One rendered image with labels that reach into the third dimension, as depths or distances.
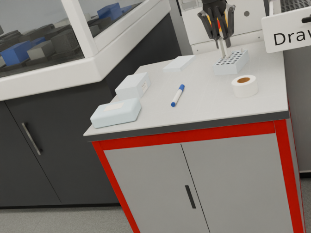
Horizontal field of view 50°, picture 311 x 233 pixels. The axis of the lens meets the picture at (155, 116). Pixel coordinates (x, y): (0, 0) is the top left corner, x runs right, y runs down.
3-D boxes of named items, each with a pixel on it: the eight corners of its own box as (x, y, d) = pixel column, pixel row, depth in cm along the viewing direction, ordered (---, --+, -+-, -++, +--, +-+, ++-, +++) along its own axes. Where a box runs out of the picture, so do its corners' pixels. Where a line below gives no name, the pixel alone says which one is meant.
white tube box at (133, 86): (140, 99, 120) (135, 86, 117) (119, 102, 123) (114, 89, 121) (151, 83, 130) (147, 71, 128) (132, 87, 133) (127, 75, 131)
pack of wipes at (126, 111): (142, 107, 113) (138, 95, 111) (136, 121, 104) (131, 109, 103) (102, 115, 117) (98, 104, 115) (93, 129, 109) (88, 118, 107)
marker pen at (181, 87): (175, 107, 105) (174, 102, 104) (171, 107, 106) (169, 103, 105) (185, 87, 116) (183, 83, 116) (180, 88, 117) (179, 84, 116)
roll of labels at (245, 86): (257, 96, 95) (255, 83, 93) (233, 99, 98) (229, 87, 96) (258, 85, 100) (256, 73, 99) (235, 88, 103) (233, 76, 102)
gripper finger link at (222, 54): (219, 39, 114) (217, 39, 114) (223, 58, 117) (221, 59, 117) (222, 36, 116) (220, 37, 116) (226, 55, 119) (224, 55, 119)
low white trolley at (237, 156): (317, 298, 116) (288, 108, 84) (153, 285, 140) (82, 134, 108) (303, 185, 164) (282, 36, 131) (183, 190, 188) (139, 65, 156)
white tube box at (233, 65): (237, 74, 113) (235, 63, 111) (214, 75, 118) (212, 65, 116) (249, 59, 121) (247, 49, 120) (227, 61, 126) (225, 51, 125)
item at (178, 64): (181, 71, 132) (179, 67, 131) (163, 72, 137) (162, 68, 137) (196, 58, 140) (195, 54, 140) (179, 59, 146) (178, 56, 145)
